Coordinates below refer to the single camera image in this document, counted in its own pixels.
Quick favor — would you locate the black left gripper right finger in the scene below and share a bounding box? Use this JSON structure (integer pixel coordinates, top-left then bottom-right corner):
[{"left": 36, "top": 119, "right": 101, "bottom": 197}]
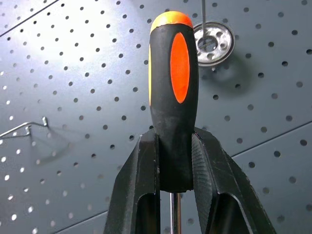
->
[{"left": 191, "top": 130, "right": 277, "bottom": 234}]

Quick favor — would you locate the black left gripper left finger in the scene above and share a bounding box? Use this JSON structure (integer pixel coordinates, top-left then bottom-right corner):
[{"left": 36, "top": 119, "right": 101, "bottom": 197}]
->
[{"left": 103, "top": 129, "right": 162, "bottom": 234}]

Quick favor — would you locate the black and orange screwdriver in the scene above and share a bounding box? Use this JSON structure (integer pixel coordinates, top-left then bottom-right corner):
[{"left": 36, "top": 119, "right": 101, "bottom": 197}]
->
[{"left": 148, "top": 10, "right": 200, "bottom": 234}]

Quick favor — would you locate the grey metal pegboard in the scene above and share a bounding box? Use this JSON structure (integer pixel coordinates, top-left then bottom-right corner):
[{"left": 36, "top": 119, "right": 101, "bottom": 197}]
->
[{"left": 0, "top": 0, "right": 312, "bottom": 234}]

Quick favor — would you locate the perforated metal tool holder disc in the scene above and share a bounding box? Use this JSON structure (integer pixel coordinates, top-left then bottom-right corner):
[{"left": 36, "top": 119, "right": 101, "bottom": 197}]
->
[{"left": 193, "top": 0, "right": 236, "bottom": 67}]

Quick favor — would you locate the metal wire peg hook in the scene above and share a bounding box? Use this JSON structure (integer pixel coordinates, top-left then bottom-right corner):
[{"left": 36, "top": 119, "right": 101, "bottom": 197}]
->
[{"left": 0, "top": 117, "right": 50, "bottom": 140}]

